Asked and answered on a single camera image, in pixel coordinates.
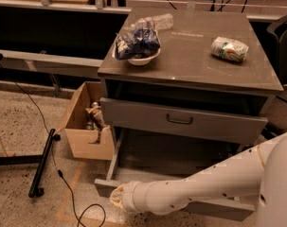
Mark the foam gripper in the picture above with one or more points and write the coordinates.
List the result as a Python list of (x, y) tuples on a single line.
[(130, 195)]

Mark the grey drawer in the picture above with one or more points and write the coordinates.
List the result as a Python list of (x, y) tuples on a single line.
[(226, 127), (147, 156)]

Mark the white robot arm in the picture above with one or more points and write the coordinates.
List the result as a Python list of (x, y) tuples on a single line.
[(260, 170)]

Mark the grey top drawer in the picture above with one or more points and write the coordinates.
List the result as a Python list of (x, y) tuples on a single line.
[(226, 127)]

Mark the grey drawer cabinet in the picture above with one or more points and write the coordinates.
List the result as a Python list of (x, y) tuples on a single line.
[(186, 75)]

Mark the cardboard box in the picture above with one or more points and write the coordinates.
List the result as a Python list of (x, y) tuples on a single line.
[(85, 139)]

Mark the black metal stand leg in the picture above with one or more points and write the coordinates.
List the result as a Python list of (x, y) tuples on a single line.
[(35, 189)]

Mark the brown crumpled item in box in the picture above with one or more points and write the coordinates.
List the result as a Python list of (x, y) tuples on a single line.
[(95, 121)]

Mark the white bowl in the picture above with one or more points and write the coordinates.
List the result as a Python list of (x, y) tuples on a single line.
[(143, 59)]

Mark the grey metal railing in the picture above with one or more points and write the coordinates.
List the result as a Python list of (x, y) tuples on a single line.
[(52, 65)]

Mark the blue chip bag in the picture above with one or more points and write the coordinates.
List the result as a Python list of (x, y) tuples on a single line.
[(140, 43)]

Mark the clear plastic bottle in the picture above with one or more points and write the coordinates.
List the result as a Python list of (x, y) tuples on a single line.
[(156, 22)]

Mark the crushed green white can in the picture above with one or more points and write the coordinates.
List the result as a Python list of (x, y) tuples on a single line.
[(229, 49)]

